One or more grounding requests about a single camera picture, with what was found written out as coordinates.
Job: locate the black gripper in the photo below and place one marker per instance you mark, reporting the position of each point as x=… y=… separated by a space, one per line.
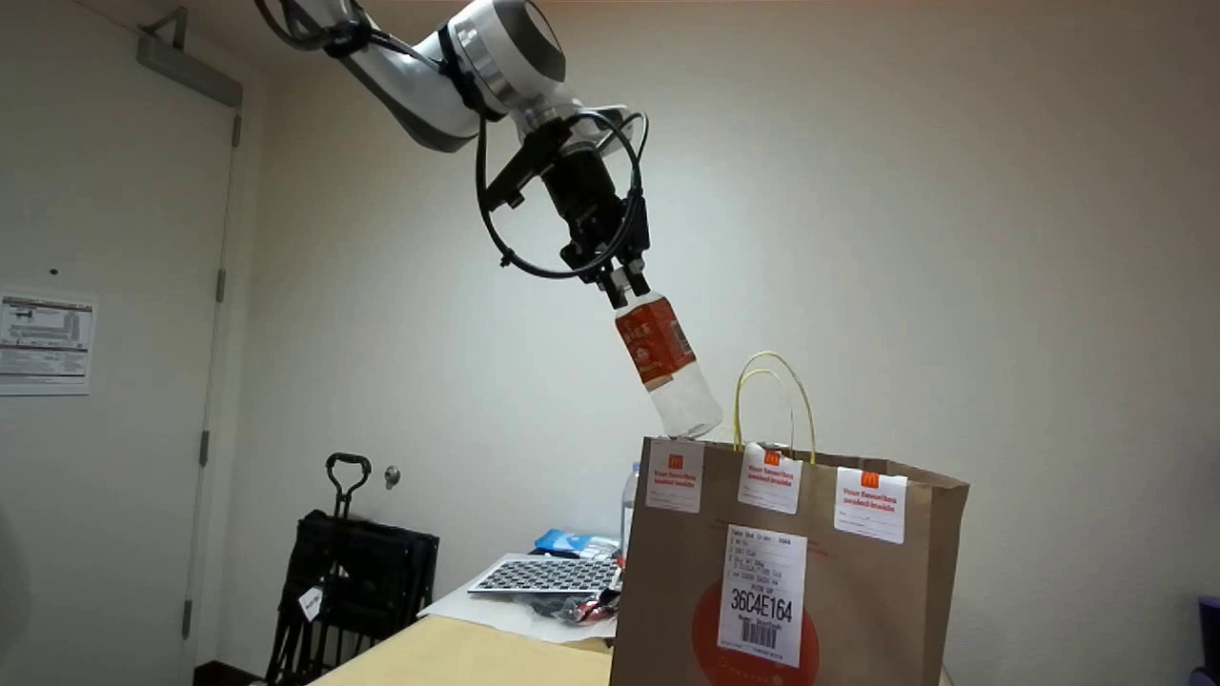
x=592 y=174

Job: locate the orange labelled plastic bottle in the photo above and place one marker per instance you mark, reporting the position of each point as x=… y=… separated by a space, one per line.
x=670 y=368

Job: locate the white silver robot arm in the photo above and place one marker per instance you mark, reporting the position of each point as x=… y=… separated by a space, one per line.
x=492 y=79

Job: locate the brown paper delivery bag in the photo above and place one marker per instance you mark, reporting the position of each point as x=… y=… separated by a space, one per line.
x=764 y=562

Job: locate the blue tissue pack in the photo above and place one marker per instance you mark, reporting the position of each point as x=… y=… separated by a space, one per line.
x=576 y=548

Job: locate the black folding cart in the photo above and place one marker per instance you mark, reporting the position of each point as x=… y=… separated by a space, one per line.
x=348 y=585

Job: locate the white door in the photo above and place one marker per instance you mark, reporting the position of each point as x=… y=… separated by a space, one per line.
x=112 y=214

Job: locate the white door notice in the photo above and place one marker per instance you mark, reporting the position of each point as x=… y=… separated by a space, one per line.
x=46 y=343

